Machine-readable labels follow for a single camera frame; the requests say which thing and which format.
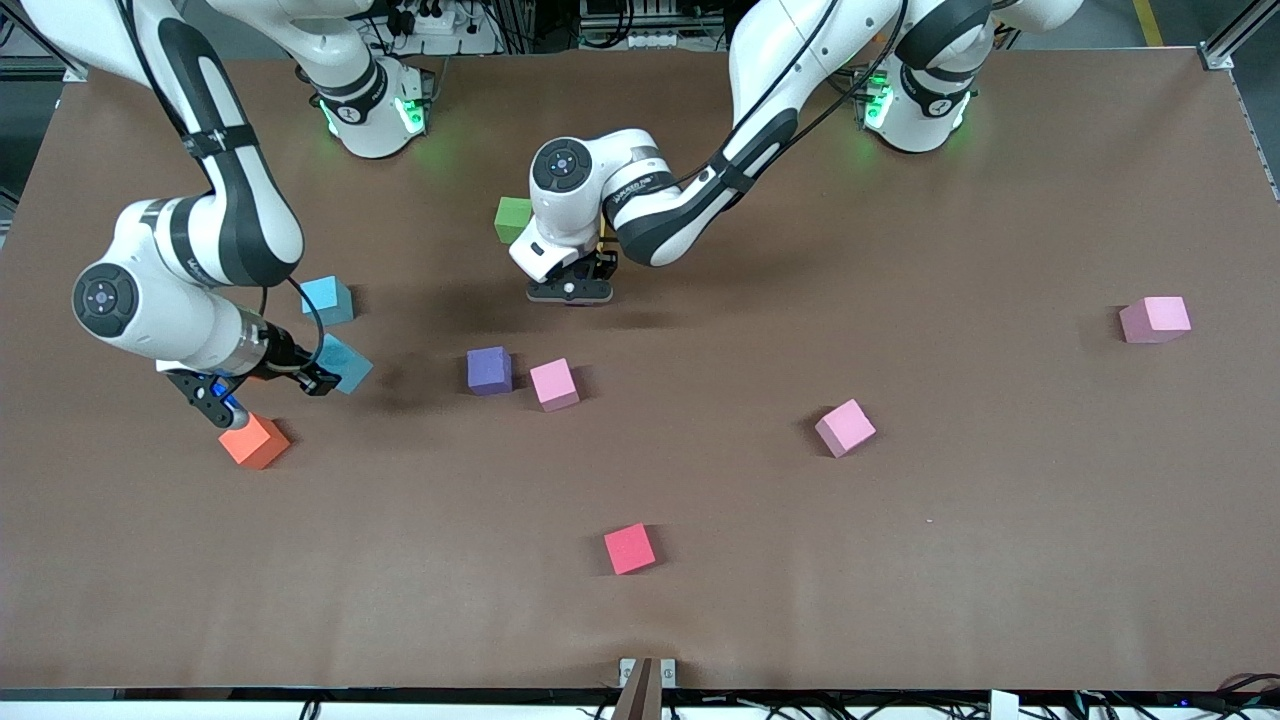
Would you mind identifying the blue foam cube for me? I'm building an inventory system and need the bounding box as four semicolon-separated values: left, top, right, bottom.
301;276;355;328
320;333;375;395

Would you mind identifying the green foam cube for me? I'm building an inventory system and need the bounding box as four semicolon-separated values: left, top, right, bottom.
494;196;536;247

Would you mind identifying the orange foam cube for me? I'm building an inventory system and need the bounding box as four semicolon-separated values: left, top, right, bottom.
218;411;291;471

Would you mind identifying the pink foam cube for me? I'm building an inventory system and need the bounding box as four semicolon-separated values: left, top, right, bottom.
1118;296;1193;345
529;358;581;413
814;398;877;459

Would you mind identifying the purple foam cube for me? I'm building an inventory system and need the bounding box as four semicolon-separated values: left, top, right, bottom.
466;346;514;396

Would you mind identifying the grey electronics rack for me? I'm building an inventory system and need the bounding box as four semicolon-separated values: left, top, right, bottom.
578;0;731;51

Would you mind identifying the white power strip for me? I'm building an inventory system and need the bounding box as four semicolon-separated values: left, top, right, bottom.
372;0;501;56

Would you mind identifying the red foam cube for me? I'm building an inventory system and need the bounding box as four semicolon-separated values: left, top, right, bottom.
603;523;658;576

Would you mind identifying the brown table cover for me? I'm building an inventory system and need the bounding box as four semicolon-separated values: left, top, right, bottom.
0;48;1280;693

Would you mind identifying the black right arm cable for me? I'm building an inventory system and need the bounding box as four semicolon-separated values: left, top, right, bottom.
118;0;326;376

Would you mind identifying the small metal bracket plate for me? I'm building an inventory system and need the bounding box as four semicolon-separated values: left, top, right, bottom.
618;657;678;691

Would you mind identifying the brown camera pole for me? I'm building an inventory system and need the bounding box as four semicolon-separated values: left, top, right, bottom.
610;657;666;720

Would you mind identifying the aluminium frame post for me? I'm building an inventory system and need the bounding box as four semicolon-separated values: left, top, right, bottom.
1200;0;1280;71

